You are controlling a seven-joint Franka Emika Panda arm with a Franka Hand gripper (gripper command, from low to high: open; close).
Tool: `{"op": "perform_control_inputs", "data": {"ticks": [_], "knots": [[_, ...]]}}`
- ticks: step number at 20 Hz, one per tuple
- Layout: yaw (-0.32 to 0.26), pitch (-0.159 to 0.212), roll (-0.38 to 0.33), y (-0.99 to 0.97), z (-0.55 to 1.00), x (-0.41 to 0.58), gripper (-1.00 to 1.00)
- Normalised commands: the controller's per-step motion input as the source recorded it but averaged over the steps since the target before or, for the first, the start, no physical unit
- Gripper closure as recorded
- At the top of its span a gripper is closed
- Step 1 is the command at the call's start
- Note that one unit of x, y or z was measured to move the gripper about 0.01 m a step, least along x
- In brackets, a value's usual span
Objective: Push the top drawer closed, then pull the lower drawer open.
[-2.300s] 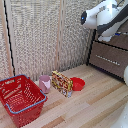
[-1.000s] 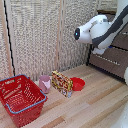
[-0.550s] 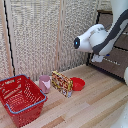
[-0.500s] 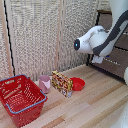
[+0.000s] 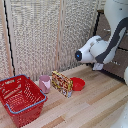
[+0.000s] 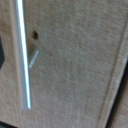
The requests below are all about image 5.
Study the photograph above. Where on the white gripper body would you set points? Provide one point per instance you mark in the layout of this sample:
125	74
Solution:
98	66

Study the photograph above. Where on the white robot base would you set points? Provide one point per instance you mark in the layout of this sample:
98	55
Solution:
121	118

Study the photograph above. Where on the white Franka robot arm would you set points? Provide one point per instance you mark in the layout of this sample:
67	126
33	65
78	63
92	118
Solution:
116	13

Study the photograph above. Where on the dark brown drawer cabinet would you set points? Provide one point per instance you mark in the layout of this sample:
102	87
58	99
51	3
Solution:
101	26

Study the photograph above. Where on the red bowl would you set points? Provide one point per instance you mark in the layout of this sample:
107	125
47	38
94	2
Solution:
78	84

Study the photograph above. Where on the colourful patterned snack box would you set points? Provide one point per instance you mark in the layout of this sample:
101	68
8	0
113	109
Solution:
61	83

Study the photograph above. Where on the pink mug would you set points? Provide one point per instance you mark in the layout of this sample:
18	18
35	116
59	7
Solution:
44	83

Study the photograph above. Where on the red plastic shopping basket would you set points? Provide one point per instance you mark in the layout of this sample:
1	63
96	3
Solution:
20	100

